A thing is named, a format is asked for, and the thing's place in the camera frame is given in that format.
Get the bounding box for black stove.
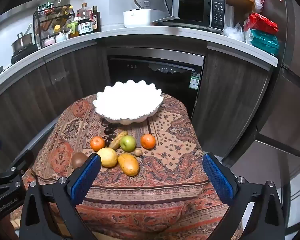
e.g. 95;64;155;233
11;44;39;64

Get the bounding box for dark wood base cabinet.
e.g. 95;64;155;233
191;47;272;160
0;42;110;160

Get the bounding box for patterned red tablecloth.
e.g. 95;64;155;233
10;93;243;240

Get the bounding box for white rice cooker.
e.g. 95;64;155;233
123;0;156;28

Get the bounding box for silver microwave oven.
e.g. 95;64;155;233
151;0;226;30

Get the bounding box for white scalloped bowl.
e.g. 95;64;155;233
93;80;163;125

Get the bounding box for steel cooking pot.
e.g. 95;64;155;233
11;32;34;53

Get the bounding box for teal plastic bag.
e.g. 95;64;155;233
244;29;280;57

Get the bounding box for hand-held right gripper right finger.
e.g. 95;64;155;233
202;152;287;240

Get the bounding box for orange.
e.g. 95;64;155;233
141;134;156;150
90;137;105;152

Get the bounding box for spotted yellow banana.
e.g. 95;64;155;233
108;131;128;150

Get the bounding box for yellow mango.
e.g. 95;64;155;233
118;153;140;176

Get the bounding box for clear plastic bags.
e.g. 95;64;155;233
221;24;245;43

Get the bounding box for black wire spice rack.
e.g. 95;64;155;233
33;5;74;49

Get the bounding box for red plastic bag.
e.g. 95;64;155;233
244;12;279;37

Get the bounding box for yellow pear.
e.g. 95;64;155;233
97;147;118;168

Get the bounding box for dark bottle with red label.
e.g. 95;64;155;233
91;6;101;33

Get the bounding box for green lid jar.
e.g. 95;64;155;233
67;21;78;38

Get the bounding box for brown kiwi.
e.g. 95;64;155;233
71;152;88;168

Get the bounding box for white label soy sauce bottle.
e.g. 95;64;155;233
77;17;93;36

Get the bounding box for dark grey refrigerator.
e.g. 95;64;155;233
227;0;300;240

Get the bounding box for black built-in dishwasher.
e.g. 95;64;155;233
107;54;205;113

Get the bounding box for dark purple grape bunch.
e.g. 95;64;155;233
104;127;115;147

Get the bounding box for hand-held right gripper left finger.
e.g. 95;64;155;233
20;152;102;240

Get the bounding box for green apple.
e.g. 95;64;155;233
120;135;137;152

